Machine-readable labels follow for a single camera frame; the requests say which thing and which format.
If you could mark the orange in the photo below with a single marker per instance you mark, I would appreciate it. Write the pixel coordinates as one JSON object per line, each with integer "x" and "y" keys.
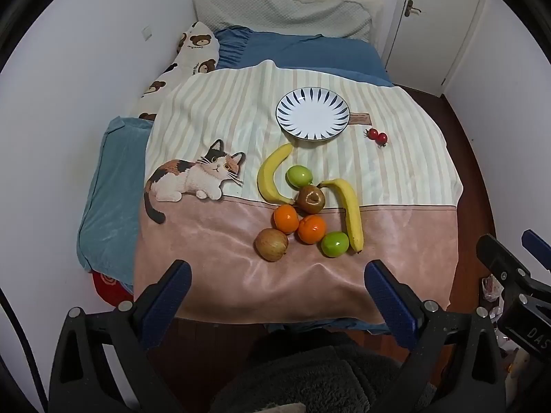
{"x": 311, "y": 229}
{"x": 286, "y": 218}

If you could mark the bear print pillow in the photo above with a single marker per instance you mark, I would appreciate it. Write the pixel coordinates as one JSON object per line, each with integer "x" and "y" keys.
{"x": 196, "y": 58}

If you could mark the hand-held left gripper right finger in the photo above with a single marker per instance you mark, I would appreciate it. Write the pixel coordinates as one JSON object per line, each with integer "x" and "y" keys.
{"x": 387, "y": 301}

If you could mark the white door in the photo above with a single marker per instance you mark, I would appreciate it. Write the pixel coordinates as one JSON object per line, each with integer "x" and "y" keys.
{"x": 439, "y": 26}

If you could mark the white wall socket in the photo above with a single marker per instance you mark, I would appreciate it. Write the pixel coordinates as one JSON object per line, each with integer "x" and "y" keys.
{"x": 147, "y": 32}

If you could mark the white plastic bag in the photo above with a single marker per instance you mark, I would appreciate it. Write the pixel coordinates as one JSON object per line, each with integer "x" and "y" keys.
{"x": 490, "y": 290}

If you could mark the red cherry tomato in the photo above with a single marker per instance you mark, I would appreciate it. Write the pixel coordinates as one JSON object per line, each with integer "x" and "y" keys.
{"x": 372, "y": 133}
{"x": 382, "y": 138}

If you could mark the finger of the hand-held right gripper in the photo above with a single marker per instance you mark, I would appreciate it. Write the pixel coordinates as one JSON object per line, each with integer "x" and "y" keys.
{"x": 536, "y": 245}
{"x": 499, "y": 256}

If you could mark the white plate with blue stripes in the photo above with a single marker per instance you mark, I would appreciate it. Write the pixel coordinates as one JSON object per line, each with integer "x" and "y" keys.
{"x": 313, "y": 113}

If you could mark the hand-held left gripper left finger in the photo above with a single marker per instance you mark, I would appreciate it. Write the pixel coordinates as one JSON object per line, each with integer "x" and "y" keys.
{"x": 170, "y": 297}

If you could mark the yellow banana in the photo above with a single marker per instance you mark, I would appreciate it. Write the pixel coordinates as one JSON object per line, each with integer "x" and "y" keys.
{"x": 269, "y": 178}
{"x": 351, "y": 213}

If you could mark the grey fleece clothing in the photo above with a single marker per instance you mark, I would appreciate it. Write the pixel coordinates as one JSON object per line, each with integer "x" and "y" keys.
{"x": 310, "y": 378}

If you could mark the green apple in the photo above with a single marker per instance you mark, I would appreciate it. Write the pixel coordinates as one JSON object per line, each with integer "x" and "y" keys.
{"x": 299, "y": 175}
{"x": 335, "y": 244}

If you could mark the cat printed striped blanket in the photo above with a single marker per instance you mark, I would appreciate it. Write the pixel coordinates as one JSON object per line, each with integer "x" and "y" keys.
{"x": 387, "y": 189}

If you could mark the blue duvet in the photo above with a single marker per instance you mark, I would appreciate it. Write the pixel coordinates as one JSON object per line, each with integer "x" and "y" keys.
{"x": 310, "y": 53}

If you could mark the red patterned cloth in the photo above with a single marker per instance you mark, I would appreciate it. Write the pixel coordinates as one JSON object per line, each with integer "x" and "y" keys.
{"x": 107, "y": 286}

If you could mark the grey quilted pillow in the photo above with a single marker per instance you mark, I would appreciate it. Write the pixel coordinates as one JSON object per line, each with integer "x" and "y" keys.
{"x": 284, "y": 15}

